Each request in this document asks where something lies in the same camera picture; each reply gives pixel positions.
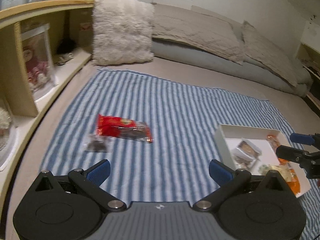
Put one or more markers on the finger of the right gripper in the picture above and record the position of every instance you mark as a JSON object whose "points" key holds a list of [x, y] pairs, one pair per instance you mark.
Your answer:
{"points": [[302, 139], [292, 154]]}

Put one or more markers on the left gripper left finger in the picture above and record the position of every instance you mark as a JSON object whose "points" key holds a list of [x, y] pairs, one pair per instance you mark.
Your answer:
{"points": [[99, 172]]}

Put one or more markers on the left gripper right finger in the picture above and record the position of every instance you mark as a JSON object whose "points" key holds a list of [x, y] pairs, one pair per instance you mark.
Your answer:
{"points": [[220, 173]]}

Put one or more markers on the orange clear snack packet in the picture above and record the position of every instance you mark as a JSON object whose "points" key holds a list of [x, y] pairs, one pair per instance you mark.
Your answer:
{"points": [[284, 167]]}

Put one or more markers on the clear wrapped round pastry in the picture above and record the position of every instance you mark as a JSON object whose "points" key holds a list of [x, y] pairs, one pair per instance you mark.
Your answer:
{"points": [[246, 154]]}

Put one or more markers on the small silver snack packet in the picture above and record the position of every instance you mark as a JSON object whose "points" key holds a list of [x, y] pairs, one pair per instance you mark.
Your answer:
{"points": [[97, 143]]}

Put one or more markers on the white cardboard box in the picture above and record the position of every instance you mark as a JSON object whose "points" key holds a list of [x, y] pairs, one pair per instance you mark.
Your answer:
{"points": [[228, 137]]}

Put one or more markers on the red snack packet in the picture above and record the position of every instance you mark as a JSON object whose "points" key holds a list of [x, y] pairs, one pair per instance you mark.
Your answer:
{"points": [[117, 127]]}

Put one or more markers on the blue white striped cloth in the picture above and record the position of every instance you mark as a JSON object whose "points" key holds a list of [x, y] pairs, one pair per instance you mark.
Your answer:
{"points": [[174, 167]]}

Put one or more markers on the white plush in case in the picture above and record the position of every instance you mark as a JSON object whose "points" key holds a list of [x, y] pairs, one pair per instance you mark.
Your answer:
{"points": [[9, 134]]}

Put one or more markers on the beige quilted blanket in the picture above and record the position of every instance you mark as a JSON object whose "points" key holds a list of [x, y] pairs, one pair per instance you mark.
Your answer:
{"points": [[217, 37]]}

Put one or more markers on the grey folded duvet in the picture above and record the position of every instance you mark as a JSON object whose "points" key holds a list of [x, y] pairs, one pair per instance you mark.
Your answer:
{"points": [[189, 55]]}

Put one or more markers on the wooden bedside shelf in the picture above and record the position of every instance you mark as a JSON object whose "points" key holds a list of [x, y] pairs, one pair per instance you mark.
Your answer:
{"points": [[69, 38]]}

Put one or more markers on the doll in clear case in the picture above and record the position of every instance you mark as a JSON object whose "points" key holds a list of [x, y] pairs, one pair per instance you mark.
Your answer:
{"points": [[38, 61]]}

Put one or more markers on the fluffy cream pillow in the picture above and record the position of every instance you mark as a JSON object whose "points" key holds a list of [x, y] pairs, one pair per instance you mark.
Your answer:
{"points": [[122, 32]]}

